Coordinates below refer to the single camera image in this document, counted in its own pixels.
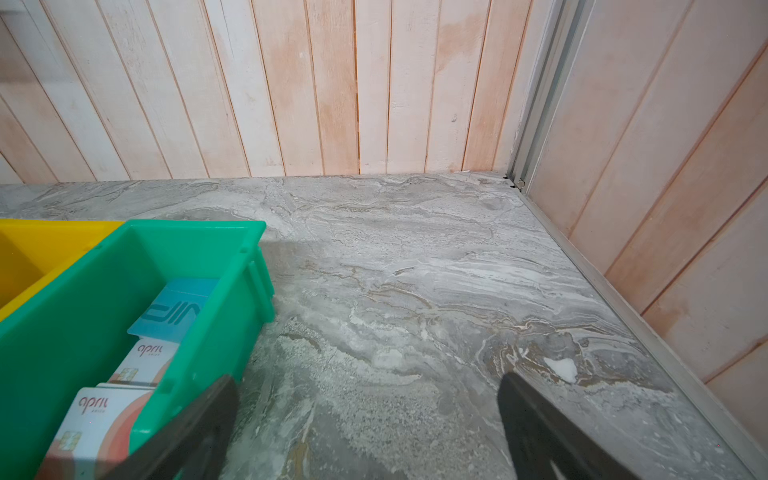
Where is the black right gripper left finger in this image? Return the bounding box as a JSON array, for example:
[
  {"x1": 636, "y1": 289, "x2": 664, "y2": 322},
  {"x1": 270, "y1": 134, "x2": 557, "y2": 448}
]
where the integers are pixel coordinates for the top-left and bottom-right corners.
[{"x1": 105, "y1": 375, "x2": 239, "y2": 479}]

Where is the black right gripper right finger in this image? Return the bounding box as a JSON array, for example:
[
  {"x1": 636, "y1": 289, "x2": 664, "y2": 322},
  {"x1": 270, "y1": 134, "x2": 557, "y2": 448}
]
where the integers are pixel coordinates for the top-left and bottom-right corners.
[{"x1": 497, "y1": 372, "x2": 636, "y2": 479}]

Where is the white april card upper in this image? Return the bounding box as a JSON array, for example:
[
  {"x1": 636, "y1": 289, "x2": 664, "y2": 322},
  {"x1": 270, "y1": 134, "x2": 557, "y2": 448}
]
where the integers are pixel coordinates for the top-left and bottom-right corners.
[{"x1": 108, "y1": 337, "x2": 179, "y2": 387}]

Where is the white april card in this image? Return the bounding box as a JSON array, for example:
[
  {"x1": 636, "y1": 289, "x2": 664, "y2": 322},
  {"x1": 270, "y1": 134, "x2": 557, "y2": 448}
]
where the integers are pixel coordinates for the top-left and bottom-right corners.
[
  {"x1": 108, "y1": 337, "x2": 179, "y2": 387},
  {"x1": 36, "y1": 383, "x2": 154, "y2": 479}
]

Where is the white april card lower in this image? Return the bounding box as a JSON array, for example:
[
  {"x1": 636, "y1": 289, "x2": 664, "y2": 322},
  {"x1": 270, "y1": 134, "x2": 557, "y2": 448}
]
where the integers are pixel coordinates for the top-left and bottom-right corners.
[{"x1": 36, "y1": 383, "x2": 154, "y2": 479}]

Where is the light blue VIP card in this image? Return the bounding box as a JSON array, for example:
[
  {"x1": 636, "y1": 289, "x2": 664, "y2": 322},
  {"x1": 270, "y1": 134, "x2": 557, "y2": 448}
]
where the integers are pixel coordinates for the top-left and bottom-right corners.
[{"x1": 127, "y1": 278, "x2": 218, "y2": 344}]

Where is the green plastic bin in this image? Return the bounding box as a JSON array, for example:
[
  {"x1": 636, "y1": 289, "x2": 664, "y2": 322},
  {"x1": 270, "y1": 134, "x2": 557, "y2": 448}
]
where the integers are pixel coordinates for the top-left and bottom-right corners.
[{"x1": 1, "y1": 220, "x2": 275, "y2": 479}]

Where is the yellow plastic bin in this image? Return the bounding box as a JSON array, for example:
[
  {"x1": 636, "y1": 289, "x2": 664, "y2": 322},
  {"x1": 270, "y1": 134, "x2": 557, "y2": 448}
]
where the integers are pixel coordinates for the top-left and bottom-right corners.
[{"x1": 1, "y1": 219, "x2": 122, "y2": 319}]

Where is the aluminium corner post right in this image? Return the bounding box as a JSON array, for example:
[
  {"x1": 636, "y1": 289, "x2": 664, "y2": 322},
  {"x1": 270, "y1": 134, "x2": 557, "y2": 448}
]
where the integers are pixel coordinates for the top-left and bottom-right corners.
[{"x1": 506, "y1": 1, "x2": 594, "y2": 193}]

